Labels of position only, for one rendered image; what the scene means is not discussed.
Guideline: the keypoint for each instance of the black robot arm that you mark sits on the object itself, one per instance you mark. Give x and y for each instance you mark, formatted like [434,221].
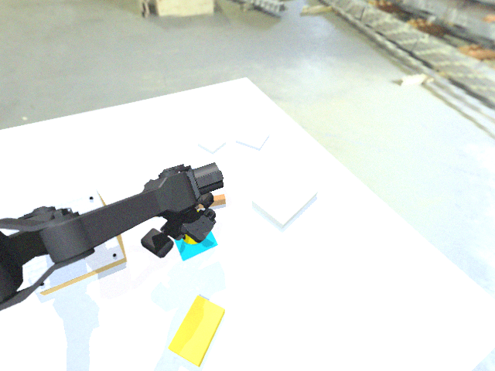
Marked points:
[68,236]

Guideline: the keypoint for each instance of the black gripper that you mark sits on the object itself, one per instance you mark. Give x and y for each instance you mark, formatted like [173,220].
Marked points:
[159,243]

